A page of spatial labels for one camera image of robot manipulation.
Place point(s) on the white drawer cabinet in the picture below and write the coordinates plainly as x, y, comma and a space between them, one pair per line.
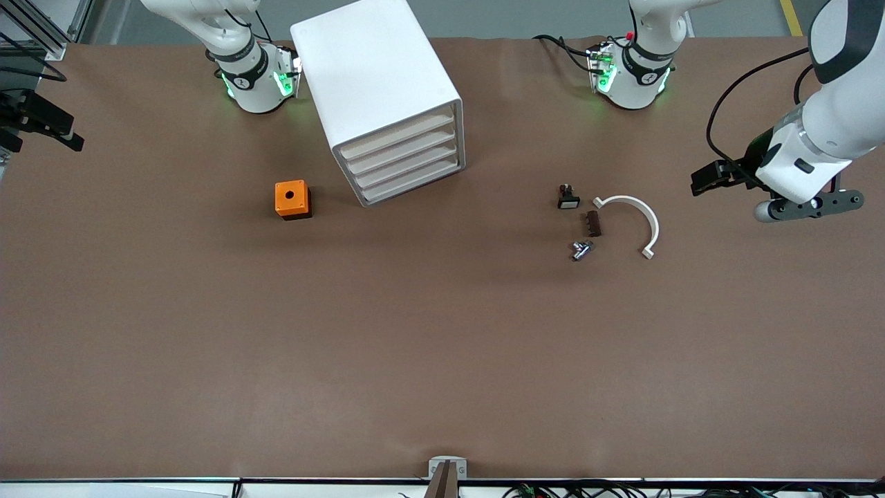
373, 69

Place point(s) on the orange button box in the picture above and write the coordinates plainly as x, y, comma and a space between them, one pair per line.
290, 197

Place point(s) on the large table cover mat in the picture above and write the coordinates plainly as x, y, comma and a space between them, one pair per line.
442, 373

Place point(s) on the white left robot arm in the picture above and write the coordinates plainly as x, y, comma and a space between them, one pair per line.
836, 117

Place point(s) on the chrome valve fitting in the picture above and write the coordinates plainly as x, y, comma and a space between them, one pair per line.
581, 250

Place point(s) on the brown bar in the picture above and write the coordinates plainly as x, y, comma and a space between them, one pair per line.
442, 487

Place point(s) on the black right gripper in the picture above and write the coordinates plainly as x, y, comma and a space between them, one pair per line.
28, 112

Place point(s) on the grey metal bracket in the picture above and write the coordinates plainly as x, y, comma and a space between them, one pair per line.
438, 467

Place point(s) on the white rectangular push button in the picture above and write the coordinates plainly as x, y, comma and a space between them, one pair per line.
568, 202

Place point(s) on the dark brown cylinder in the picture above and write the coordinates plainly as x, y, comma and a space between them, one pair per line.
594, 225

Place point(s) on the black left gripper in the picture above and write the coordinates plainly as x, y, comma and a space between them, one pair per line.
751, 160

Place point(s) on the white drawer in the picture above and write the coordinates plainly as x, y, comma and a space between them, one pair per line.
401, 151
411, 182
397, 135
406, 167

